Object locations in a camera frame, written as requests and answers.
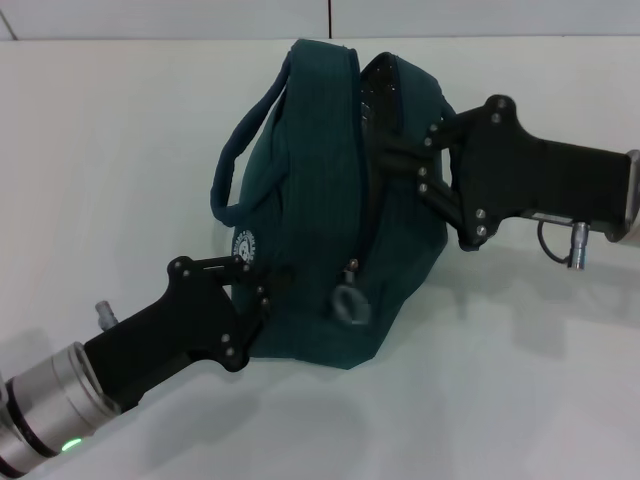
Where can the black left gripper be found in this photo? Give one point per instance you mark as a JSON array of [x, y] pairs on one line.
[[180, 325]]

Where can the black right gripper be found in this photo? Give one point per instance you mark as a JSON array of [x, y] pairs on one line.
[[540, 175]]

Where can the dark teal insulated lunch bag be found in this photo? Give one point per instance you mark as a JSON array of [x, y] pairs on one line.
[[320, 210]]

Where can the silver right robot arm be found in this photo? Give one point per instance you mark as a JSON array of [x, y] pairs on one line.
[[634, 192]]

